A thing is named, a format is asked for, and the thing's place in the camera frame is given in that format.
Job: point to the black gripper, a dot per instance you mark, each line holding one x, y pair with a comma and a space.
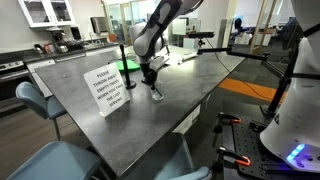
150, 76

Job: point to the clear glass cup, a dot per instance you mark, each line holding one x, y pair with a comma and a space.
155, 92

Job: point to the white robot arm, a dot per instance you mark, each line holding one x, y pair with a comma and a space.
147, 37

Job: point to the green cloth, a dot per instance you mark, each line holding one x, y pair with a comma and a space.
131, 65

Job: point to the white paper sign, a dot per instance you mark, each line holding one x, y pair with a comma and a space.
107, 87

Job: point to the far blue chair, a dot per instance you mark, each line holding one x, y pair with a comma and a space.
33, 98

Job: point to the blue chair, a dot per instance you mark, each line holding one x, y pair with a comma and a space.
33, 98
58, 160

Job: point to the coffee maker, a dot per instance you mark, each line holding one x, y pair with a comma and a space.
57, 37

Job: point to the near blue chair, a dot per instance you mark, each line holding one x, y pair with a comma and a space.
58, 160

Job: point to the stainless steel oven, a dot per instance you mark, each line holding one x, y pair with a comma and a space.
11, 75

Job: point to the black post stand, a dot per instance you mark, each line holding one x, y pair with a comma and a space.
129, 84

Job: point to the black camera on mount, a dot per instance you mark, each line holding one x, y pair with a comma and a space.
201, 35

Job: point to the orange-handled clamp far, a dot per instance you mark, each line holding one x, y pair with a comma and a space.
232, 119

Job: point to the orange-handled clamp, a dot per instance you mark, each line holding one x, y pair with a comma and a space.
232, 119
239, 159

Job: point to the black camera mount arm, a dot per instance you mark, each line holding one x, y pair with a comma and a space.
263, 58

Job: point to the orange-handled clamp near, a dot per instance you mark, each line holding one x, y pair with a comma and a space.
239, 159

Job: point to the white wall cabinet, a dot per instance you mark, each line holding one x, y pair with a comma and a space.
45, 13

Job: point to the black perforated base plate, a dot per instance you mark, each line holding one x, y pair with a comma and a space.
243, 138

